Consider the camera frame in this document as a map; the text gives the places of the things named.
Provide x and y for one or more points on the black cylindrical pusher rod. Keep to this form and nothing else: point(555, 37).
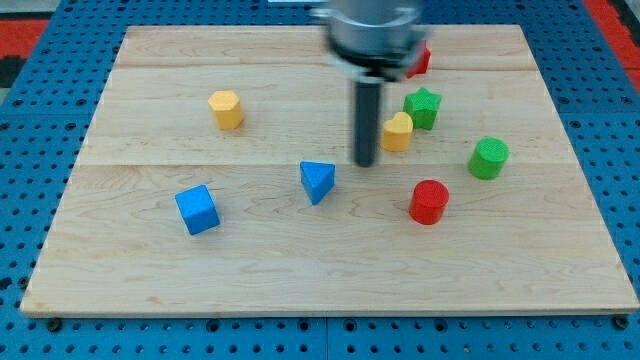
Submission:
point(366, 111)

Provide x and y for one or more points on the yellow heart block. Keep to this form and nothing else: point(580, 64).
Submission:
point(397, 133)

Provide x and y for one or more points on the red block behind arm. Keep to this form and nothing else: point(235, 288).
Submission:
point(421, 65)

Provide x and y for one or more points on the blue triangle block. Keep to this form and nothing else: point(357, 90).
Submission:
point(317, 179)

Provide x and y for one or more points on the green star block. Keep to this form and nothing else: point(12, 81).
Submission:
point(423, 107)

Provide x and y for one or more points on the red cylinder block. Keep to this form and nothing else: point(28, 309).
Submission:
point(428, 202)

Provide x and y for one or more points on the green cylinder block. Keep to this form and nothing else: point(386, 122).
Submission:
point(488, 158)

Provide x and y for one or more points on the yellow hexagon block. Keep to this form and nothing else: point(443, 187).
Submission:
point(226, 109)

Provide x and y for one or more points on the light wooden board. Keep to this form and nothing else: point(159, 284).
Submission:
point(529, 242)

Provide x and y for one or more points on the blue cube block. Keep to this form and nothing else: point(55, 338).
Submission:
point(197, 209)

